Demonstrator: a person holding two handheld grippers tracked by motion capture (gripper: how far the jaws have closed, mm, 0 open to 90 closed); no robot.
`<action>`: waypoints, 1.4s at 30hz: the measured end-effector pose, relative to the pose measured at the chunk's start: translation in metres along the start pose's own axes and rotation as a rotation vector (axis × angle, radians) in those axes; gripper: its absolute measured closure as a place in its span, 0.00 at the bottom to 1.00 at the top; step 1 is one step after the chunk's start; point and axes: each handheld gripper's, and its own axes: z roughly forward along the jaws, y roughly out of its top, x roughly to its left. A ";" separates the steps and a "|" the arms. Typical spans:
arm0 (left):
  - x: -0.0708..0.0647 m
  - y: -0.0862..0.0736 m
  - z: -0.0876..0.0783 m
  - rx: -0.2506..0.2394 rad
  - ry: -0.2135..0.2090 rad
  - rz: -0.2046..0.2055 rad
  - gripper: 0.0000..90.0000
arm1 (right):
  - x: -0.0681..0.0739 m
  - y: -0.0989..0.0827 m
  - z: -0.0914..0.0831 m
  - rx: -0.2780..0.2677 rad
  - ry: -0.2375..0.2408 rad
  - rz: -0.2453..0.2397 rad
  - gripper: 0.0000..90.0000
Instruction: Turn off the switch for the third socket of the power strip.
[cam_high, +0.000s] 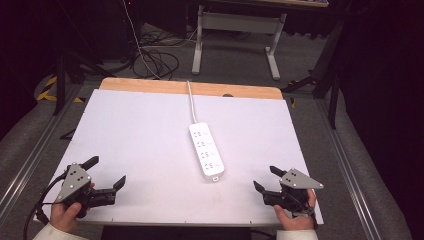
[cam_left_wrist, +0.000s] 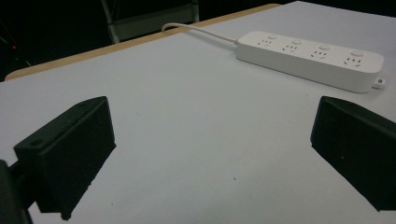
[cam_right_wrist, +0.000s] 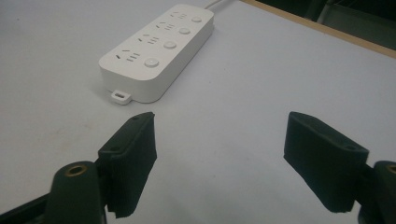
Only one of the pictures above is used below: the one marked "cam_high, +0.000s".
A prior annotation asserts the white table cover board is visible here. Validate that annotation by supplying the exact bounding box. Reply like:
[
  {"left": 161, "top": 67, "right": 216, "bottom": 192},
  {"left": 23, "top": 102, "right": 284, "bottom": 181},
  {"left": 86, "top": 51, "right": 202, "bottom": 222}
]
[{"left": 34, "top": 88, "right": 325, "bottom": 228}]

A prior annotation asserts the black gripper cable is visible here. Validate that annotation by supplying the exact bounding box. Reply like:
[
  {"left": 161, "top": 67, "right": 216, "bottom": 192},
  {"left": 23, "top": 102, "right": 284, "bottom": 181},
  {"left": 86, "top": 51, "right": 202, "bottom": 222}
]
[{"left": 22, "top": 171, "right": 70, "bottom": 240}]

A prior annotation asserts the person's right hand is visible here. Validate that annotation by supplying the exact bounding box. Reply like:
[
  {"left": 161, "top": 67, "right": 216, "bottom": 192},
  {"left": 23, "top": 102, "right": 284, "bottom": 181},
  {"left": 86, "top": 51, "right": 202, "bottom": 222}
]
[{"left": 273, "top": 188, "right": 318, "bottom": 232}]

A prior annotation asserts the black metal stand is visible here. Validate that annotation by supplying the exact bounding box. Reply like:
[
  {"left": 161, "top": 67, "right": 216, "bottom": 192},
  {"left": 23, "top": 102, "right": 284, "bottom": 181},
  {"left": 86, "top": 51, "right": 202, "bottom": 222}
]
[
  {"left": 53, "top": 0, "right": 116, "bottom": 116},
  {"left": 281, "top": 18, "right": 346, "bottom": 130}
]

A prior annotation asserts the black box under table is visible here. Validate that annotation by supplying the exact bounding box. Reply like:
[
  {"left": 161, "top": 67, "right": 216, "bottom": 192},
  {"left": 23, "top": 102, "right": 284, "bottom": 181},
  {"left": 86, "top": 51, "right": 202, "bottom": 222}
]
[{"left": 99, "top": 225, "right": 254, "bottom": 240}]

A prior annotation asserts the person's left hand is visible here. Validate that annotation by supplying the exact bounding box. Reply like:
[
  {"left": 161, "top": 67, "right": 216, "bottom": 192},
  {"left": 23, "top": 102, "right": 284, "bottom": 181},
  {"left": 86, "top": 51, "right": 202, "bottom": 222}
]
[{"left": 49, "top": 181, "right": 96, "bottom": 234}]

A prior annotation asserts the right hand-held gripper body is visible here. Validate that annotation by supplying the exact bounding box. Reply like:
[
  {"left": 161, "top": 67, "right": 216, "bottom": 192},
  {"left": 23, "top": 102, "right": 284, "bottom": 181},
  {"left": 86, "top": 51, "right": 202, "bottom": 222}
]
[{"left": 262, "top": 167, "right": 325, "bottom": 219}]

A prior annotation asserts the white metal desk frame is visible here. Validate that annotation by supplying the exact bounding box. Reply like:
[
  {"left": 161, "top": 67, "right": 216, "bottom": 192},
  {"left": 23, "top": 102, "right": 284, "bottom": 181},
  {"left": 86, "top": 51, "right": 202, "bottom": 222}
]
[{"left": 191, "top": 4, "right": 288, "bottom": 81}]

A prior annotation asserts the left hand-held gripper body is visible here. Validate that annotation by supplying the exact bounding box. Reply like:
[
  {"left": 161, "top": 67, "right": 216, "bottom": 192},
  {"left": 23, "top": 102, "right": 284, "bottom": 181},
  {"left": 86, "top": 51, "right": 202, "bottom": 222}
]
[{"left": 55, "top": 162, "right": 118, "bottom": 219}]

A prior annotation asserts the thin white floor cable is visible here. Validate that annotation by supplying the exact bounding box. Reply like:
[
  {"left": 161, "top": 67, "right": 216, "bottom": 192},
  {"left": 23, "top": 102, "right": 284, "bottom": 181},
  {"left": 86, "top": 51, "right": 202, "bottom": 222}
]
[{"left": 121, "top": 0, "right": 163, "bottom": 80}]

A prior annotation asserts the white power strip cable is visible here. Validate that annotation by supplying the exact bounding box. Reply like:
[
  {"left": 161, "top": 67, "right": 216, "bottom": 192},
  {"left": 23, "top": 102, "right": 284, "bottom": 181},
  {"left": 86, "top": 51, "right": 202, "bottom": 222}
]
[{"left": 186, "top": 79, "right": 199, "bottom": 125}]

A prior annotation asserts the black floor cable bundle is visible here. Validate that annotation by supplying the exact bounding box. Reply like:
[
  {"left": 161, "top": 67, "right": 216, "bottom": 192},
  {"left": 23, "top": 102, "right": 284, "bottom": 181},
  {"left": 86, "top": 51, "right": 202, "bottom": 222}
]
[{"left": 131, "top": 31, "right": 198, "bottom": 81}]

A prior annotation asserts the aluminium floor rail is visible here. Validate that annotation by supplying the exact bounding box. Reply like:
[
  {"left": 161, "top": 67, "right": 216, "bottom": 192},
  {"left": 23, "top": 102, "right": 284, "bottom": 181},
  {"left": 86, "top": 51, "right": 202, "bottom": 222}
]
[
  {"left": 314, "top": 99, "right": 379, "bottom": 240},
  {"left": 0, "top": 83, "right": 84, "bottom": 221}
]

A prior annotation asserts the white power strip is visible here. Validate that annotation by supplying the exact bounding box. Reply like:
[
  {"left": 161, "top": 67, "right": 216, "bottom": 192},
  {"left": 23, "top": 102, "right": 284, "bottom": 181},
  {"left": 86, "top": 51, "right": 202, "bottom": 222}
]
[{"left": 188, "top": 121, "right": 226, "bottom": 183}]

